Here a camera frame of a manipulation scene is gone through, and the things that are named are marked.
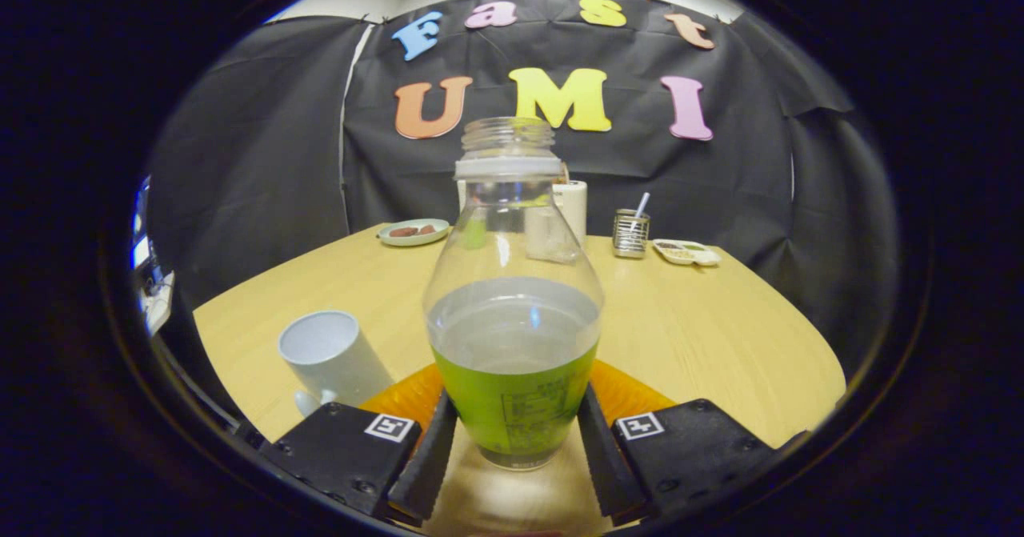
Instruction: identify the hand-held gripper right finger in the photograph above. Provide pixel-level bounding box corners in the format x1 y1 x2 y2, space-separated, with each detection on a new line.
578 359 778 526

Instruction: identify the black backdrop cloth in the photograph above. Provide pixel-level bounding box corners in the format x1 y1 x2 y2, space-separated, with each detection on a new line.
146 0 901 378

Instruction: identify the white divided dish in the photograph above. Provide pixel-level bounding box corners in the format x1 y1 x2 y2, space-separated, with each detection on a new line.
652 238 722 268

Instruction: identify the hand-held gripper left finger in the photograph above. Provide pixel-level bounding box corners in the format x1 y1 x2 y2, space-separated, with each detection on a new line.
260 361 458 526

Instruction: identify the pale green plate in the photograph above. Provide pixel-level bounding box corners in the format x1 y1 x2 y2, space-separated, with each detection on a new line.
377 218 451 247

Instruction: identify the light blue cup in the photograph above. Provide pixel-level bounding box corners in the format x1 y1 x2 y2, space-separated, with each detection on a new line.
278 311 394 418

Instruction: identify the wooden table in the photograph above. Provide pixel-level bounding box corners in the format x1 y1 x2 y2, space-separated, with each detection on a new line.
192 223 847 537

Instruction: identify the white toaster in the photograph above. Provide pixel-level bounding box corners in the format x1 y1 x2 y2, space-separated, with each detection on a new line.
550 180 588 248

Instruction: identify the clear juice bottle green label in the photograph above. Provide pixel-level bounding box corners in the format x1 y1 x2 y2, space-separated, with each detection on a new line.
422 116 606 471

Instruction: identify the metal mesh holder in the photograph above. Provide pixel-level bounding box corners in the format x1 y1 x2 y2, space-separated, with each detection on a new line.
612 209 651 260

